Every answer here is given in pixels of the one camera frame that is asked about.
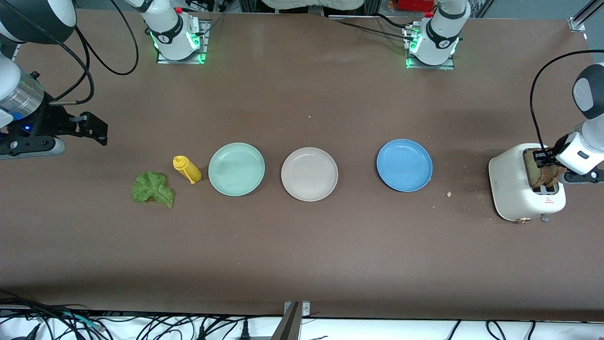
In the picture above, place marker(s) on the blue plate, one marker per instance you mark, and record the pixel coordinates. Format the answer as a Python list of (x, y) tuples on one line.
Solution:
[(404, 165)]

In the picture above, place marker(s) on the green lettuce leaf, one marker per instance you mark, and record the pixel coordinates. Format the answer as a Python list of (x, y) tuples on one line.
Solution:
[(151, 188)]

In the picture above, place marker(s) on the light green plate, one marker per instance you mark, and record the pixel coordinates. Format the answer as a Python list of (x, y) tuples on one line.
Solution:
[(236, 169)]

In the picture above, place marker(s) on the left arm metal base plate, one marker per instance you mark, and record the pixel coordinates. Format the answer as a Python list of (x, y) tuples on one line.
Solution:
[(429, 67)]

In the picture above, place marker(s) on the black power plug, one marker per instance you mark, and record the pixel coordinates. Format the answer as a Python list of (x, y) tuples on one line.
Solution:
[(245, 333)]

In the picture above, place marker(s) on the beige plate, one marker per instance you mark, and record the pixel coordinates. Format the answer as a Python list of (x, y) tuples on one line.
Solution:
[(309, 174)]

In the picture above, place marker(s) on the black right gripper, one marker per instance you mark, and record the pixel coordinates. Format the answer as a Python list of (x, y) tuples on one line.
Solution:
[(48, 121)]

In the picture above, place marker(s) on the silver metal bracket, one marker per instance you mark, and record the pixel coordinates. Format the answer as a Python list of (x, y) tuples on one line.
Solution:
[(306, 309)]

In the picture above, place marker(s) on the yellow squeeze bottle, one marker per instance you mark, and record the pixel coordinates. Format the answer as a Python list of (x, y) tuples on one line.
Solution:
[(188, 171)]

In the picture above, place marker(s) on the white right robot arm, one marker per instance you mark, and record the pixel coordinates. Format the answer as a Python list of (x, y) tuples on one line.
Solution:
[(170, 33)]

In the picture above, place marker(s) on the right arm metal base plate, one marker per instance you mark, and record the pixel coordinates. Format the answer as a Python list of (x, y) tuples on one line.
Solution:
[(181, 61)]

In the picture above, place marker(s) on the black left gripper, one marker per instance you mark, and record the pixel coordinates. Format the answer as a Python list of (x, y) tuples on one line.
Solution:
[(550, 158)]

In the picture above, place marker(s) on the red box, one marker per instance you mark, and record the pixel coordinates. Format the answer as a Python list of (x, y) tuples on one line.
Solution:
[(415, 4)]

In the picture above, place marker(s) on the white toaster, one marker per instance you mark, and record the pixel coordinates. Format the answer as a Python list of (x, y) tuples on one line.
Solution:
[(512, 189)]

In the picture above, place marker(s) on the grey metal post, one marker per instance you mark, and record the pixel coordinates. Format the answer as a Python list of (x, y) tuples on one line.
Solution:
[(288, 328)]

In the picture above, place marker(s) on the aluminium frame profile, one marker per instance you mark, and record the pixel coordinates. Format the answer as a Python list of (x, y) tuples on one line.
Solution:
[(578, 21)]

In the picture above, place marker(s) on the brown bread slice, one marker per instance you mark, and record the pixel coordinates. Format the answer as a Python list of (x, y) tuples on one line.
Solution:
[(538, 175), (557, 174)]

